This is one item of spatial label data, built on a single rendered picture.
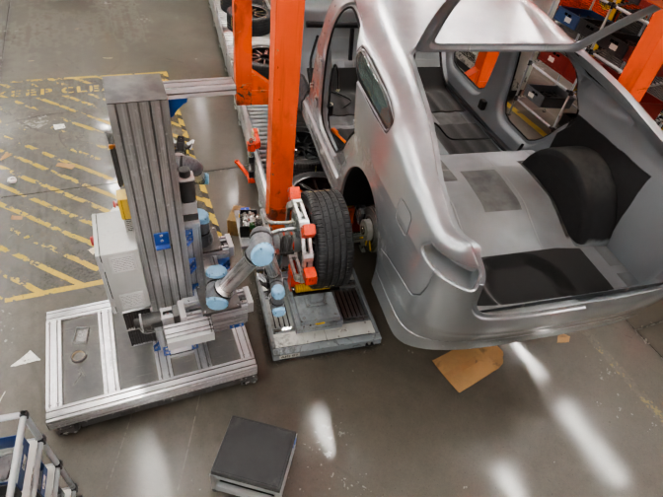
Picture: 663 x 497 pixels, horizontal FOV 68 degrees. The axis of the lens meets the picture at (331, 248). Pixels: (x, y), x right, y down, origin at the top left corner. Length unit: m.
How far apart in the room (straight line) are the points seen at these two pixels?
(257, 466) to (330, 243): 1.33
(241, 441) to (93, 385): 1.04
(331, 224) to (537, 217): 1.57
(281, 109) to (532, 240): 1.93
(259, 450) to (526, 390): 2.04
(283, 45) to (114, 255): 1.49
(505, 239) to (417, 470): 1.64
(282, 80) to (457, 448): 2.61
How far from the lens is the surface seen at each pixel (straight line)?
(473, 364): 4.00
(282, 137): 3.34
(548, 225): 3.86
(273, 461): 3.00
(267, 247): 2.48
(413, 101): 2.90
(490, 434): 3.76
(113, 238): 2.83
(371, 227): 3.39
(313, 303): 3.73
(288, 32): 3.03
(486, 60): 6.13
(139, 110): 2.35
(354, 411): 3.56
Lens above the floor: 3.12
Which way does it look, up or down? 44 degrees down
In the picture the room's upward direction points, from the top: 9 degrees clockwise
